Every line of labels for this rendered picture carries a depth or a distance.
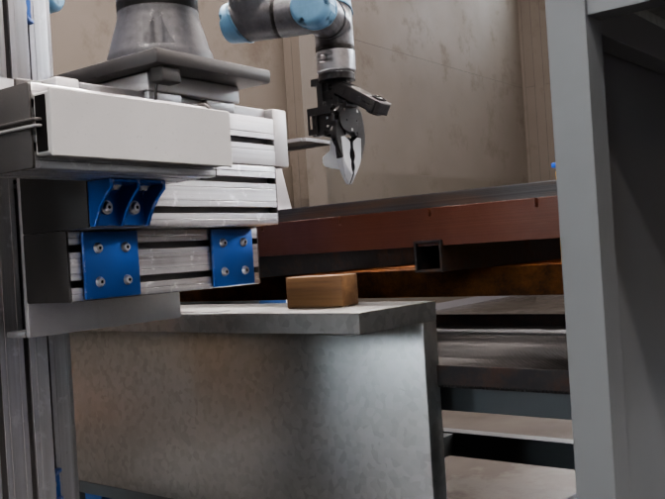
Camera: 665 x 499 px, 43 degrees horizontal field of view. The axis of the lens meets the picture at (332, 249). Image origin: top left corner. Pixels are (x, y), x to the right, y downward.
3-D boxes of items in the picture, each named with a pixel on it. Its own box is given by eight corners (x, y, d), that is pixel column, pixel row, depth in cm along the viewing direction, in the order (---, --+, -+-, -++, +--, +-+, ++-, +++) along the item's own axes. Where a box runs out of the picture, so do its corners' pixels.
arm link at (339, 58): (362, 51, 166) (335, 45, 159) (363, 74, 166) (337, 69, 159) (332, 58, 170) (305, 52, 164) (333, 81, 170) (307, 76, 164)
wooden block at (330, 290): (286, 309, 136) (284, 277, 136) (304, 305, 142) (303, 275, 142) (342, 307, 132) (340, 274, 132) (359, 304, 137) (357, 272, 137)
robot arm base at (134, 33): (157, 55, 112) (153, -20, 112) (84, 75, 121) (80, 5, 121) (236, 70, 125) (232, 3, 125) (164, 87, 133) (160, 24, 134)
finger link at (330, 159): (330, 186, 167) (327, 139, 167) (353, 183, 163) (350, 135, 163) (320, 186, 165) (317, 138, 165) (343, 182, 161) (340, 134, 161)
